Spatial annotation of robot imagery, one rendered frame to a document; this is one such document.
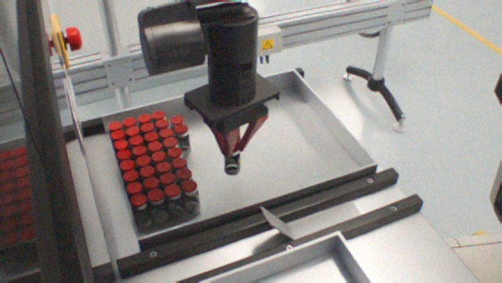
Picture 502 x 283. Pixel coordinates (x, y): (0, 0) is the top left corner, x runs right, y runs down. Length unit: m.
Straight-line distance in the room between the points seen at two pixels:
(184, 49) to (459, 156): 1.82
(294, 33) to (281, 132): 1.12
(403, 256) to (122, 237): 0.36
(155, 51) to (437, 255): 0.42
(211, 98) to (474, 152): 1.79
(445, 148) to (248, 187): 1.62
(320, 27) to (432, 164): 0.75
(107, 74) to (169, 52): 1.18
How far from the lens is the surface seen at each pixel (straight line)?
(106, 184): 0.71
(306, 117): 0.79
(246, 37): 0.51
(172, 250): 0.59
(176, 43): 0.49
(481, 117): 2.47
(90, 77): 1.66
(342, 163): 0.72
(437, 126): 2.32
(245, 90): 0.54
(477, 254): 1.48
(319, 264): 0.60
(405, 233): 0.65
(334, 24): 1.93
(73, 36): 0.81
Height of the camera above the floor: 1.37
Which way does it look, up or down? 42 degrees down
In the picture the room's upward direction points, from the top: straight up
